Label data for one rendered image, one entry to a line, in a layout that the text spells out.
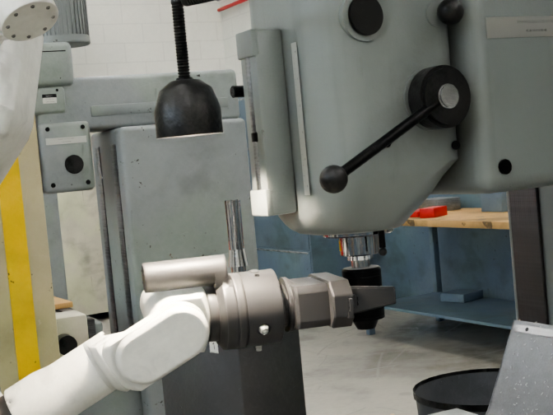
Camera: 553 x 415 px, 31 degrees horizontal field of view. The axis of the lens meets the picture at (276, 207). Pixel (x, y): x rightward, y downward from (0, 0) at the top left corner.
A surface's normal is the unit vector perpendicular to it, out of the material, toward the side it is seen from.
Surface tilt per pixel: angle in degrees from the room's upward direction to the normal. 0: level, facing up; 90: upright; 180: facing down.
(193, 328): 102
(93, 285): 90
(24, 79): 85
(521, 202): 90
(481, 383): 86
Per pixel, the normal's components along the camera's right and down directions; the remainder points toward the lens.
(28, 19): 0.47, 0.82
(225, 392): -0.77, 0.11
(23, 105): 0.98, -0.17
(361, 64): 0.38, 0.01
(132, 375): 0.24, 0.23
